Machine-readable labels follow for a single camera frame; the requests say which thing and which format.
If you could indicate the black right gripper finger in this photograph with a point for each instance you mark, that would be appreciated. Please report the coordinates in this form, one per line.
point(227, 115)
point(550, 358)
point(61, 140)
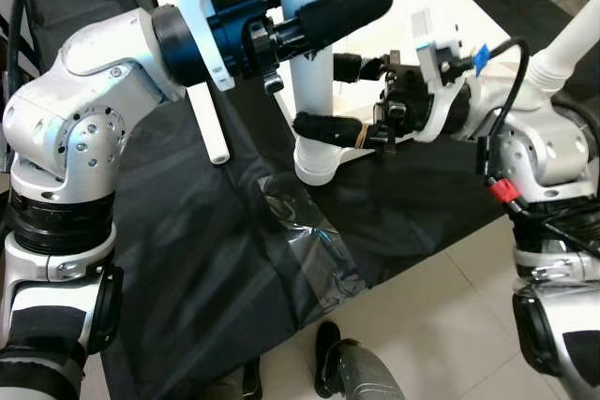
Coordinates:
point(328, 128)
point(354, 67)

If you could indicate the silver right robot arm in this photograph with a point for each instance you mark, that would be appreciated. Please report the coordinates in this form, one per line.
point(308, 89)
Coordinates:
point(544, 138)

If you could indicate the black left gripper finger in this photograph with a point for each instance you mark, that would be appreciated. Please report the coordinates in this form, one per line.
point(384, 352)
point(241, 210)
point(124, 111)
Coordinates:
point(342, 14)

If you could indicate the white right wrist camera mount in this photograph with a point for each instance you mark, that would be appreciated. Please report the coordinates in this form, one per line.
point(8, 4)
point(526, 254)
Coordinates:
point(436, 44)

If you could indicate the black table cloth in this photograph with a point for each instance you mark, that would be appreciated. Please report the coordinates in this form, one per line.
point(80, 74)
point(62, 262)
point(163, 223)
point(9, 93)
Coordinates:
point(187, 259)

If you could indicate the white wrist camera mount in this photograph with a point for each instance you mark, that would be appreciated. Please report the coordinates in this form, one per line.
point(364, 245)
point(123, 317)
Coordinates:
point(192, 7)
point(436, 44)

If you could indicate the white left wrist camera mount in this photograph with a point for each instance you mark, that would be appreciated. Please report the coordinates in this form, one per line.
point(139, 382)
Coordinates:
point(192, 7)

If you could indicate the grey robot left foot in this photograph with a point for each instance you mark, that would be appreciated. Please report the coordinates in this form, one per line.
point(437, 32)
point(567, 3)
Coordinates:
point(239, 383)

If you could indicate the white plastic table leg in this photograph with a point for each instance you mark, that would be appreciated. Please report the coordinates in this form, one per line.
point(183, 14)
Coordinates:
point(572, 44)
point(314, 81)
point(208, 119)

